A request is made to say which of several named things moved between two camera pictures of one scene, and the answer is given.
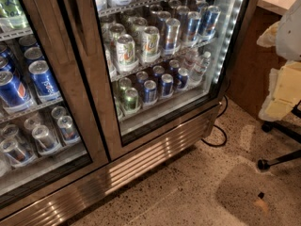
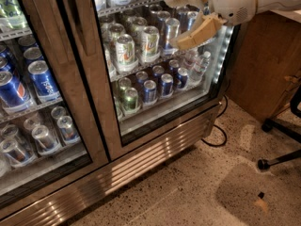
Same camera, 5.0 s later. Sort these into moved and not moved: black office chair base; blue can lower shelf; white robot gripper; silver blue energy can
Moved: white robot gripper
Not moved: black office chair base; blue can lower shelf; silver blue energy can
